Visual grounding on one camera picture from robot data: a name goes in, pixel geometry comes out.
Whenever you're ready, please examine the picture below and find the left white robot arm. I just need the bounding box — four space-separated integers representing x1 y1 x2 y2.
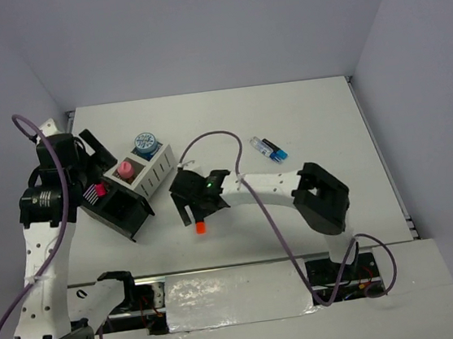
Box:
13 130 140 339

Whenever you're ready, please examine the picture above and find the white mesh organizer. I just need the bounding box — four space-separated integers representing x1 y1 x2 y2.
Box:
104 142 177 201

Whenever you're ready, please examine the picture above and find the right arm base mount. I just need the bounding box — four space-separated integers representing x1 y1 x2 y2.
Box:
292 238 397 307

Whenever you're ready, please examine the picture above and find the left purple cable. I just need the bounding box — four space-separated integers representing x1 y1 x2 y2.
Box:
0 107 106 339

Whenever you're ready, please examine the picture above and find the silver foil cover plate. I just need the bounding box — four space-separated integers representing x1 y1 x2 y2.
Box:
164 261 315 332

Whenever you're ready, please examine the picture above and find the orange highlighter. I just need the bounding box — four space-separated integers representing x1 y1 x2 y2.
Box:
195 220 207 235

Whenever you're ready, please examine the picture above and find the pink highlighter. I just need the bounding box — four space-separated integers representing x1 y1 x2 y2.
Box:
83 183 107 205

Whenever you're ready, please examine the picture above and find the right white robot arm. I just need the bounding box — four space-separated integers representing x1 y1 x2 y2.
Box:
170 163 360 280

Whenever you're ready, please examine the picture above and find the blue capped pen pack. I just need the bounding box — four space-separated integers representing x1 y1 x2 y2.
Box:
250 136 288 163

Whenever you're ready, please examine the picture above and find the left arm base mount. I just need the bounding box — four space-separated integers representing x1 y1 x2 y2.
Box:
74 264 172 339

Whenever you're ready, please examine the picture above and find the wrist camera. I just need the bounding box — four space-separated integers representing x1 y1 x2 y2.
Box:
26 118 63 144
177 159 203 175

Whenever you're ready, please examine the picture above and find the black mesh organizer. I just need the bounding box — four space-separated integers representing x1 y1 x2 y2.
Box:
81 179 155 242

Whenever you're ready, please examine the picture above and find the pink capped marker bottle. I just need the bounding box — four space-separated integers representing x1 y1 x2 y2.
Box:
117 160 135 181

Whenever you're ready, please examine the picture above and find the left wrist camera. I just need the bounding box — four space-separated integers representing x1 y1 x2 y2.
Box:
26 118 63 144

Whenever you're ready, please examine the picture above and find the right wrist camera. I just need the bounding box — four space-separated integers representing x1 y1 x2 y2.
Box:
177 159 203 175

